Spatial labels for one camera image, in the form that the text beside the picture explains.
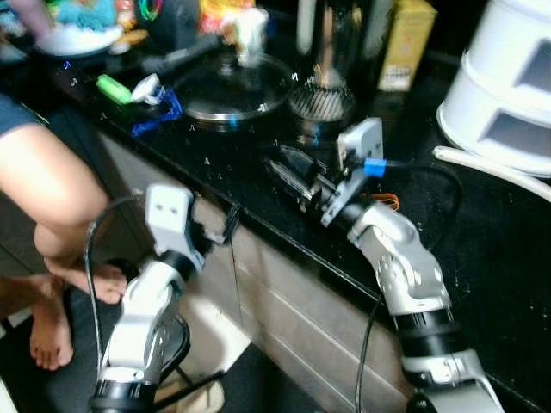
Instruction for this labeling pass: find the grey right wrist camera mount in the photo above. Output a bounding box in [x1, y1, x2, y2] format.
[321, 117, 385, 228]

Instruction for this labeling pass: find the white power cable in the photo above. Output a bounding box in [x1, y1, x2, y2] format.
[432, 145, 551, 202]

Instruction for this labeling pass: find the yellow carton box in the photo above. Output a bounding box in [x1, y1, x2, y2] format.
[378, 0, 438, 94]

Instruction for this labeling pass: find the seated person in shorts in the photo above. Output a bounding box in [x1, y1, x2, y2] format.
[0, 90, 130, 373]

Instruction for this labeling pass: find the glass pot lid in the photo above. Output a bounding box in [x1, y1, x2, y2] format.
[176, 50, 299, 122]

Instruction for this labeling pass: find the beige slipper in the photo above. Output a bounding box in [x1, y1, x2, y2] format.
[153, 379, 227, 413]

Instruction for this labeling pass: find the orange wrist band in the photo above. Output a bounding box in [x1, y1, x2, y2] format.
[369, 193, 401, 211]

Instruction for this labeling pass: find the small green plastic item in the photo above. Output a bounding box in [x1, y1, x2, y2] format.
[96, 74, 135, 107]

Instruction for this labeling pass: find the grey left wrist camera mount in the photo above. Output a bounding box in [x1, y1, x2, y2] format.
[144, 182, 205, 256]

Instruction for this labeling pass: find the white bowl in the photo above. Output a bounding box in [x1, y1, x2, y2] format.
[34, 24, 123, 59]

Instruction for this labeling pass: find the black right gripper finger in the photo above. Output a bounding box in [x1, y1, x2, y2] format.
[262, 159, 313, 206]
[277, 144, 326, 183]

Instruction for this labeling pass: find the white colourful bottle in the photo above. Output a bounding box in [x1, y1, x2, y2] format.
[219, 5, 270, 69]

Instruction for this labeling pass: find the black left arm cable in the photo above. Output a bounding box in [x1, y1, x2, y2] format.
[83, 193, 149, 367]

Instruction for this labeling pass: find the white plastic drawer tower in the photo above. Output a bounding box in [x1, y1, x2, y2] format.
[436, 0, 551, 178]

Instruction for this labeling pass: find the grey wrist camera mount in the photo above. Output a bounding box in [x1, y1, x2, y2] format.
[144, 182, 205, 256]
[321, 117, 385, 228]

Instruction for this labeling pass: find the black utensil handle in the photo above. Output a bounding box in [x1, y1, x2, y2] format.
[140, 34, 230, 76]

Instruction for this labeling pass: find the grey kitchen cabinet front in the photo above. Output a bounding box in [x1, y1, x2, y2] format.
[90, 129, 416, 413]

